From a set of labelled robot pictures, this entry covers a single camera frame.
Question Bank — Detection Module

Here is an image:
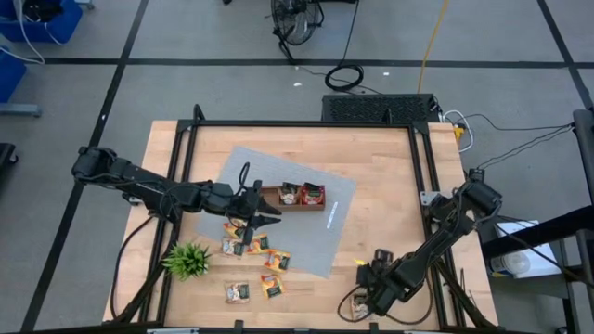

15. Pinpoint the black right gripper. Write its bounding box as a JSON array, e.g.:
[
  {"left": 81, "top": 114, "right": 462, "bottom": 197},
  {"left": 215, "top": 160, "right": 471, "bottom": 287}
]
[{"left": 355, "top": 264, "right": 412, "bottom": 317}]

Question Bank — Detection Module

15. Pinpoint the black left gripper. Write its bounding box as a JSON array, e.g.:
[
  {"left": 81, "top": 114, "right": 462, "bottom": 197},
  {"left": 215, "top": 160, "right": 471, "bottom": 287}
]
[{"left": 213, "top": 181, "right": 283, "bottom": 246}]

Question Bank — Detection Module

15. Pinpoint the wooden three-compartment tray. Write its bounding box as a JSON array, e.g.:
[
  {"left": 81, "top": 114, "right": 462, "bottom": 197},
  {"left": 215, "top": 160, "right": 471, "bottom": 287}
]
[{"left": 259, "top": 183, "right": 327, "bottom": 212}]

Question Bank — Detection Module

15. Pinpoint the red strawberry tea packet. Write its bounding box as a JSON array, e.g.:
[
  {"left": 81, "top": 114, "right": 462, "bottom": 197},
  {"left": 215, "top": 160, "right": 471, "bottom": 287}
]
[{"left": 300, "top": 182, "right": 326, "bottom": 207}]

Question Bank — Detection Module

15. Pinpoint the orange mango tea packet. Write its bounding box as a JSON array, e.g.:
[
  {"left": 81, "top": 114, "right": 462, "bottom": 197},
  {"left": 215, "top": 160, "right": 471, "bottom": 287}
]
[
  {"left": 259, "top": 273, "right": 286, "bottom": 299},
  {"left": 222, "top": 218, "right": 250, "bottom": 240},
  {"left": 244, "top": 233, "right": 271, "bottom": 255},
  {"left": 263, "top": 249, "right": 292, "bottom": 274}
]

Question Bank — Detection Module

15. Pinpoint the grey ribbed mat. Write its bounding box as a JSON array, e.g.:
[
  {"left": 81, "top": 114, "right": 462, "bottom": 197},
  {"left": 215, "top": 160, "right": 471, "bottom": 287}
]
[{"left": 196, "top": 146, "right": 358, "bottom": 280}]

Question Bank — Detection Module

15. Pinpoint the white label strip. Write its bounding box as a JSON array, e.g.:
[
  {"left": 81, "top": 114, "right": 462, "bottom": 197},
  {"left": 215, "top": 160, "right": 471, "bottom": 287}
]
[{"left": 326, "top": 200, "right": 340, "bottom": 230}]

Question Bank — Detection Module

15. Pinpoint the spiky green artificial plant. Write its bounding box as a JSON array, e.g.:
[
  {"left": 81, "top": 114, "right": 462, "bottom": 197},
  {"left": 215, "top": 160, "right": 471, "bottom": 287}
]
[{"left": 161, "top": 241, "right": 213, "bottom": 282}]

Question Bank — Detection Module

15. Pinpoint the black perforated computer case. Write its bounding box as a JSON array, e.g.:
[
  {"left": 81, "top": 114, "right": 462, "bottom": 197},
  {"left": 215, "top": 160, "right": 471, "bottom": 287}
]
[{"left": 321, "top": 93, "right": 441, "bottom": 124}]

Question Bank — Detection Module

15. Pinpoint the white box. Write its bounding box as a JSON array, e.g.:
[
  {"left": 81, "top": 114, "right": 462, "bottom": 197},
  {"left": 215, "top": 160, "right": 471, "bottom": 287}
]
[{"left": 486, "top": 220, "right": 562, "bottom": 280}]

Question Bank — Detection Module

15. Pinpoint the black metal rack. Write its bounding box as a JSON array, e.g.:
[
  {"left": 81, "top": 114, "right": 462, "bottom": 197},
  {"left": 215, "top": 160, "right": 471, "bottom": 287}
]
[{"left": 480, "top": 109, "right": 594, "bottom": 334}]

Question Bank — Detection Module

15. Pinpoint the black floor fan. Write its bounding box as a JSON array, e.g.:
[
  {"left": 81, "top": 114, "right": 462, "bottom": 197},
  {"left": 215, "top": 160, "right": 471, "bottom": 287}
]
[{"left": 266, "top": 0, "right": 325, "bottom": 61}]

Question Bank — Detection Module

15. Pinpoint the black chair base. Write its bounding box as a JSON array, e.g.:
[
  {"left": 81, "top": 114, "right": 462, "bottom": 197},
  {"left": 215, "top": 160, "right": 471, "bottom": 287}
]
[{"left": 0, "top": 142, "right": 19, "bottom": 186}]

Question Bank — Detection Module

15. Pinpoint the grey metal foot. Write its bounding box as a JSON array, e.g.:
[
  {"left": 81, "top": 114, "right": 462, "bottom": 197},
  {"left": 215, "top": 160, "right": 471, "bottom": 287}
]
[{"left": 0, "top": 102, "right": 43, "bottom": 118}]

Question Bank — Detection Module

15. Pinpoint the large blue storage bin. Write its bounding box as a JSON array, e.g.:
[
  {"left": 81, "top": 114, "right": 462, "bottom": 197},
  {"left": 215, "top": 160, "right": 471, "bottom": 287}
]
[{"left": 0, "top": 0, "right": 84, "bottom": 44}]

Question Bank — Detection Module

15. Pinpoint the small blue storage bin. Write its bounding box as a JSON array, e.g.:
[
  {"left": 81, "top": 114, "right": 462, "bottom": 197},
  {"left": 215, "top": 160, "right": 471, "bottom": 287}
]
[{"left": 0, "top": 45, "right": 28, "bottom": 104}]

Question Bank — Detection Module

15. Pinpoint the black device in bin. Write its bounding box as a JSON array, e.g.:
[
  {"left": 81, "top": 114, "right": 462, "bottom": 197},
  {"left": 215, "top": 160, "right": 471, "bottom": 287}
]
[{"left": 21, "top": 0, "right": 65, "bottom": 23}]

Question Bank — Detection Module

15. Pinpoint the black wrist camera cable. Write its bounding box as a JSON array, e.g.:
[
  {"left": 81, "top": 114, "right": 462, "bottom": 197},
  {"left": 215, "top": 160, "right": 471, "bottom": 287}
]
[{"left": 337, "top": 277, "right": 435, "bottom": 326}]

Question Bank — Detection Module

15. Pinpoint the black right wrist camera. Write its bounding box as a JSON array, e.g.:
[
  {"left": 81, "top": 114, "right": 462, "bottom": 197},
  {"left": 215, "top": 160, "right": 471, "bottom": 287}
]
[{"left": 373, "top": 248, "right": 395, "bottom": 269}]

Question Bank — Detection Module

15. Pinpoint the black aluminium table frame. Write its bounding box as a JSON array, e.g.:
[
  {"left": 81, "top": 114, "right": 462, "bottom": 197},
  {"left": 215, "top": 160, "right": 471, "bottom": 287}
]
[{"left": 104, "top": 104, "right": 500, "bottom": 334}]

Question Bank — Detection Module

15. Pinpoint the coiled black floor cable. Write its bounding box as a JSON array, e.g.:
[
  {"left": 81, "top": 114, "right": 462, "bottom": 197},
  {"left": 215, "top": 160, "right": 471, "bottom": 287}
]
[{"left": 323, "top": 0, "right": 368, "bottom": 93}]

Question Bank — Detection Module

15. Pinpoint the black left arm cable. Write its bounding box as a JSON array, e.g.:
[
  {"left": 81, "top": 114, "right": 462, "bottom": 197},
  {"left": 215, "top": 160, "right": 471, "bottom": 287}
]
[{"left": 110, "top": 215, "right": 157, "bottom": 321}]

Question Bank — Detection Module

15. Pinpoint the white power cable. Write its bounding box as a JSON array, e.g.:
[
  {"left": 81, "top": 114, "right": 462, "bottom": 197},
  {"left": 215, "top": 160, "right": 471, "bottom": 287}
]
[{"left": 443, "top": 109, "right": 475, "bottom": 154}]

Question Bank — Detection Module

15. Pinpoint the yellow floor cable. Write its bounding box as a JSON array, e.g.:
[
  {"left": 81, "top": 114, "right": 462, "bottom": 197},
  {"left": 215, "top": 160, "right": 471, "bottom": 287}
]
[{"left": 416, "top": 0, "right": 450, "bottom": 95}]

